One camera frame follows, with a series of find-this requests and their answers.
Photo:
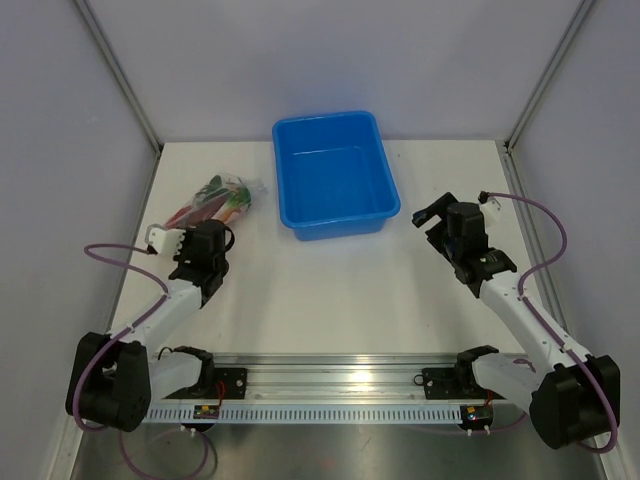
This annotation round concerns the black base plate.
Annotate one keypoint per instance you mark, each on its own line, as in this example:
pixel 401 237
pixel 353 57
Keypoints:
pixel 445 383
pixel 230 383

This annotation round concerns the aluminium frame post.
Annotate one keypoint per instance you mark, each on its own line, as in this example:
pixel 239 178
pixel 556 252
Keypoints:
pixel 561 51
pixel 107 52

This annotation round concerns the right aluminium frame post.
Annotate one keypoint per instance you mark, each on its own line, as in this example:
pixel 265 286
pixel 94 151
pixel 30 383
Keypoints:
pixel 561 51

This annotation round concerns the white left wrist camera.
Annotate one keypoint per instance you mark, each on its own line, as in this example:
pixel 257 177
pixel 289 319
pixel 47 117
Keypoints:
pixel 164 242

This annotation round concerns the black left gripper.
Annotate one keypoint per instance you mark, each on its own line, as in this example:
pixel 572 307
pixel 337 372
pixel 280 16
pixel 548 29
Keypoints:
pixel 182 256

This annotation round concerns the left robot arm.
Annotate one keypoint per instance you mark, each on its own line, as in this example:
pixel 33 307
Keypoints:
pixel 117 375

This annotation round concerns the fake green onion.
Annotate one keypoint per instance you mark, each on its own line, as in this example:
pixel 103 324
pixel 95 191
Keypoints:
pixel 239 200

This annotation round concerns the aluminium mounting rail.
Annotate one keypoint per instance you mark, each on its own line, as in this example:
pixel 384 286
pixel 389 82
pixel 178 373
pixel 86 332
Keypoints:
pixel 336 379

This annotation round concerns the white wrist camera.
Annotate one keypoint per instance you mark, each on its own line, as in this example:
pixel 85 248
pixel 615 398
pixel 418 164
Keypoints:
pixel 490 207
pixel 164 242

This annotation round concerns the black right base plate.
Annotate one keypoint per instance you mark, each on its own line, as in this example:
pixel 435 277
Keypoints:
pixel 445 383

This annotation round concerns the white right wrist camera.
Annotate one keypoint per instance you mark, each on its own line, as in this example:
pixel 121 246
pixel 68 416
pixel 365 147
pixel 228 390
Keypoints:
pixel 490 207

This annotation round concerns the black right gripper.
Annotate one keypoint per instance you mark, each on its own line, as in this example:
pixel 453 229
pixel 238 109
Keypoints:
pixel 437 208

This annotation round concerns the clear zip top bag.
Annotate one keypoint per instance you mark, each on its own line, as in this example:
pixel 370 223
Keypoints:
pixel 216 191

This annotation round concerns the red fake chili pepper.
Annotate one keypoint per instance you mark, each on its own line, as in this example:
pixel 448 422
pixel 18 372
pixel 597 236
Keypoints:
pixel 189 216

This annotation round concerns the left aluminium frame post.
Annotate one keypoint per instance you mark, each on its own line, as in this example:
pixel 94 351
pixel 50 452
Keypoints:
pixel 107 52

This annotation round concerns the blue plastic bin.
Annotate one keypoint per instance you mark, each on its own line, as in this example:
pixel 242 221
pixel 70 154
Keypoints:
pixel 333 175

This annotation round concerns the white slotted cable duct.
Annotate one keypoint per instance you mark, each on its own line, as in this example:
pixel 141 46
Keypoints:
pixel 304 414

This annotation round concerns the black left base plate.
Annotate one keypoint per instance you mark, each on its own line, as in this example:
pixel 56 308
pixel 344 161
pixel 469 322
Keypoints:
pixel 230 383

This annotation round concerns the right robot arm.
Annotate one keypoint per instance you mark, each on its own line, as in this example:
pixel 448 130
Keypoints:
pixel 569 395

